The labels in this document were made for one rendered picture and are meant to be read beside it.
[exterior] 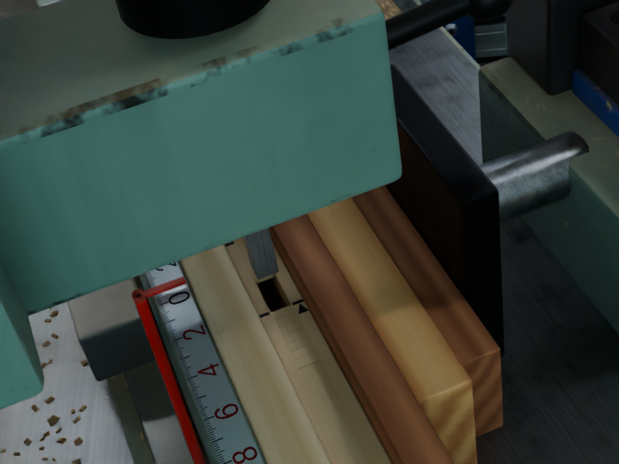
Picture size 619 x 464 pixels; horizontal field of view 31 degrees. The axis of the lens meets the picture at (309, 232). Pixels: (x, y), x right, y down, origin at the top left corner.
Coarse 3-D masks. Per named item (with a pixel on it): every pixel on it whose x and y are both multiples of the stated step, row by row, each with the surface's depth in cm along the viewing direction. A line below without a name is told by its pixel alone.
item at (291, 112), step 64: (64, 0) 37; (320, 0) 34; (0, 64) 34; (64, 64) 34; (128, 64) 33; (192, 64) 33; (256, 64) 33; (320, 64) 34; (384, 64) 35; (0, 128) 32; (64, 128) 32; (128, 128) 33; (192, 128) 33; (256, 128) 34; (320, 128) 35; (384, 128) 36; (0, 192) 32; (64, 192) 33; (128, 192) 34; (192, 192) 35; (256, 192) 36; (320, 192) 37; (64, 256) 35; (128, 256) 36
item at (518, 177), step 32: (416, 96) 42; (416, 128) 41; (416, 160) 41; (448, 160) 39; (512, 160) 44; (544, 160) 44; (416, 192) 42; (448, 192) 39; (480, 192) 38; (512, 192) 43; (544, 192) 44; (416, 224) 44; (448, 224) 40; (480, 224) 38; (448, 256) 41; (480, 256) 40; (480, 288) 41
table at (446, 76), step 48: (432, 48) 61; (432, 96) 58; (480, 144) 54; (528, 240) 49; (144, 288) 57; (528, 288) 47; (576, 288) 47; (528, 336) 45; (576, 336) 45; (528, 384) 43; (576, 384) 43; (528, 432) 42; (576, 432) 41
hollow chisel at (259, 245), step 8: (256, 232) 41; (264, 232) 41; (248, 240) 41; (256, 240) 41; (264, 240) 42; (248, 248) 42; (256, 248) 42; (264, 248) 42; (272, 248) 42; (256, 256) 42; (264, 256) 42; (272, 256) 42; (256, 264) 42; (264, 264) 42; (272, 264) 43; (256, 272) 42; (264, 272) 43; (272, 272) 43
